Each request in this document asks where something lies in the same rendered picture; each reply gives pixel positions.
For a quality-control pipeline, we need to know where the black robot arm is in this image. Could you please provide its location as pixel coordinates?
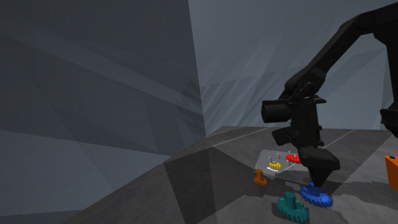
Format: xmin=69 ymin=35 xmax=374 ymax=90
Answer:
xmin=261 ymin=2 xmax=398 ymax=146

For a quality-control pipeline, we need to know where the teal gear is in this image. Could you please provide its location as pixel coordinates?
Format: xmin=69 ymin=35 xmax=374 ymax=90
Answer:
xmin=276 ymin=191 xmax=309 ymax=223

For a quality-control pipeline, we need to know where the blue gear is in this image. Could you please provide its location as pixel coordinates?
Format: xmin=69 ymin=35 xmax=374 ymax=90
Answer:
xmin=300 ymin=181 xmax=333 ymax=208

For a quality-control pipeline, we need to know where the yellow gear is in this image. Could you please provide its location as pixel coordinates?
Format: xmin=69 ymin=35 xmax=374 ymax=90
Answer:
xmin=269 ymin=162 xmax=282 ymax=169

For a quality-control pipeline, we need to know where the red gear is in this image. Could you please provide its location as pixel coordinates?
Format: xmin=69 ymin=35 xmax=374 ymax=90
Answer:
xmin=286 ymin=155 xmax=301 ymax=164

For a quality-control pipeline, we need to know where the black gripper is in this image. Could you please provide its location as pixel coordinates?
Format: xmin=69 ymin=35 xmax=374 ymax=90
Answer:
xmin=291 ymin=121 xmax=340 ymax=188

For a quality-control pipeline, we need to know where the orange gear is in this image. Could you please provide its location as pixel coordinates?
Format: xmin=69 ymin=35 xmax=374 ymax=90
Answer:
xmin=254 ymin=169 xmax=267 ymax=186

